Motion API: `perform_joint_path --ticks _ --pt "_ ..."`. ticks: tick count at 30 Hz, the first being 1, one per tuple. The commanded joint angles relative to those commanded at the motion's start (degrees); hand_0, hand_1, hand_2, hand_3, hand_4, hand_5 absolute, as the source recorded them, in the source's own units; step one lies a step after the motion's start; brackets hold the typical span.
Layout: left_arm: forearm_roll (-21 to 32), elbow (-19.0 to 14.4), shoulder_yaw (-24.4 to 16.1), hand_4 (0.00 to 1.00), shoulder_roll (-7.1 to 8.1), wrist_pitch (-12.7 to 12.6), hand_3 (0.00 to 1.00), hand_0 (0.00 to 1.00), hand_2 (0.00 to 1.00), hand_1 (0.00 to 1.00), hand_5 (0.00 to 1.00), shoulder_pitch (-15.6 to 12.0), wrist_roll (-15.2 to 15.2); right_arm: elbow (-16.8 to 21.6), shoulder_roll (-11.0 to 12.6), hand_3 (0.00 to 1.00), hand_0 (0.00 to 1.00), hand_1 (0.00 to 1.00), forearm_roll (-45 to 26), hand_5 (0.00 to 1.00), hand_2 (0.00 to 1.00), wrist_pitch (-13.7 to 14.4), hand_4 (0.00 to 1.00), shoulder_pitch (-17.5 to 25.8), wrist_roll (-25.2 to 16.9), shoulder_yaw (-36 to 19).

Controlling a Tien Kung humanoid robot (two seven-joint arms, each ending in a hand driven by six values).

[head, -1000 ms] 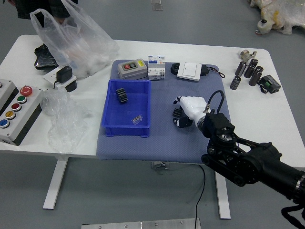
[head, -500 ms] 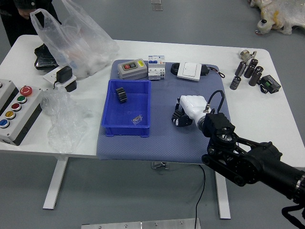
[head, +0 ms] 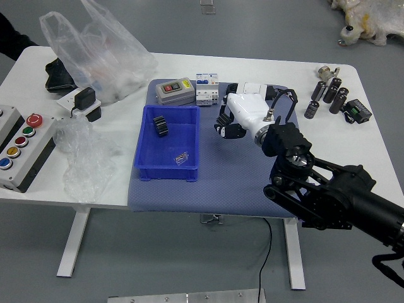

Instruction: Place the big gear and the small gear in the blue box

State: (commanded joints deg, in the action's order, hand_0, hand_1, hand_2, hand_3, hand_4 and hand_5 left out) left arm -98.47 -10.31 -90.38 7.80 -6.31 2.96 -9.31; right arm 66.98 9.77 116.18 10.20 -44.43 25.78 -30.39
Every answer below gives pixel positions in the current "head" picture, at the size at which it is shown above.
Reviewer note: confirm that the black flat pouch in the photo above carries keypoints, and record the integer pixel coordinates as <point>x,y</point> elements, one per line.
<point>58,77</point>

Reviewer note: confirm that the grey metal base plate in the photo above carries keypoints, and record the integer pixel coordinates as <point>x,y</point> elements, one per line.
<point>186,297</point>

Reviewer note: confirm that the small clear parts bag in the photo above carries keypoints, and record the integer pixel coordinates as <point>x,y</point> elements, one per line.
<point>181,158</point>

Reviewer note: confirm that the white wall switch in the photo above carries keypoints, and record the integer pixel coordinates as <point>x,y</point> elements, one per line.
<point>252,87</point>

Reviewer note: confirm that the large clear plastic bag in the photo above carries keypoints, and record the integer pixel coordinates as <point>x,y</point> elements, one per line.
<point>104,63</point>

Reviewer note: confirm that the black module green terminal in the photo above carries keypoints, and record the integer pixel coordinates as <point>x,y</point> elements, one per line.
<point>360,110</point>

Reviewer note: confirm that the grey push-button switch box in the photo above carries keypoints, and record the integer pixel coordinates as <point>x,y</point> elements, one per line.
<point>173,91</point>

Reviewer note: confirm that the crumpled clear plastic wrap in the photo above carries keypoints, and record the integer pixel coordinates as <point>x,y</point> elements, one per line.
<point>82,158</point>

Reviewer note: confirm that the grey control box coloured buttons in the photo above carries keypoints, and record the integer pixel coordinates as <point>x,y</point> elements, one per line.
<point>28,151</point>

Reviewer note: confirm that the white table leg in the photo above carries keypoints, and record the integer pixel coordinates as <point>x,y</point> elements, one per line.
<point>74,240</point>
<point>295,262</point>

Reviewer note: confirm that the blue plastic box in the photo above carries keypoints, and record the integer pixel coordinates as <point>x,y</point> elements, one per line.
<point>170,148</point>

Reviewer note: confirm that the white circuit breaker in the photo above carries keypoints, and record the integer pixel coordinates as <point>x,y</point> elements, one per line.
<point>206,91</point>

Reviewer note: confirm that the person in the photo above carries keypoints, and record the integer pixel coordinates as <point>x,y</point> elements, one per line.
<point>12,38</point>

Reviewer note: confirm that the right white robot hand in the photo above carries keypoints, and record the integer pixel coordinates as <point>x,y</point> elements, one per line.
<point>249,110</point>

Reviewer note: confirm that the black power adapter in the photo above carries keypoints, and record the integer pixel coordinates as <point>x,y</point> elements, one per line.
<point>84,98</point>

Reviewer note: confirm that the small black block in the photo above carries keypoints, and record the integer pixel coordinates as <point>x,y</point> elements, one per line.
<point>94,114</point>

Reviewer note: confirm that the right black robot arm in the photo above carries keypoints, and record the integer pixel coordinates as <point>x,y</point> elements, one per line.
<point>347,189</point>

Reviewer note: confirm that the big black gear nut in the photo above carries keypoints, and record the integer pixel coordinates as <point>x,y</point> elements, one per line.
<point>161,126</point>

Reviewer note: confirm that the clear floor plate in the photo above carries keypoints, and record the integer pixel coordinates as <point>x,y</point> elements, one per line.
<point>208,8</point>

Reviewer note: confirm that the black cylindrical capacitor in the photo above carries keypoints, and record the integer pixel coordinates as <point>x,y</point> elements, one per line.
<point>336,104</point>
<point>329,94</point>
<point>335,82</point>
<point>312,110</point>
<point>343,93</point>
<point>319,91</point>

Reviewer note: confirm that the white socket plate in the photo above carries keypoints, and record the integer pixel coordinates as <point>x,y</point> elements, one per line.
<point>64,102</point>

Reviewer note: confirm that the yellowish white wrapped bundle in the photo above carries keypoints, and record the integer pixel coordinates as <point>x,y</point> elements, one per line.
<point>378,19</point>

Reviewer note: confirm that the blue-grey padded mat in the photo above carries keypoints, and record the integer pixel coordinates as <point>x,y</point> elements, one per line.
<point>227,189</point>

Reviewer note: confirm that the silver metal fitting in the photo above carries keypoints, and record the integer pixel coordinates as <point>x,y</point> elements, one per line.
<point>325,72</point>

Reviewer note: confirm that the metal bracket under table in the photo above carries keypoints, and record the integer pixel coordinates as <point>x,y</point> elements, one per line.
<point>211,218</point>

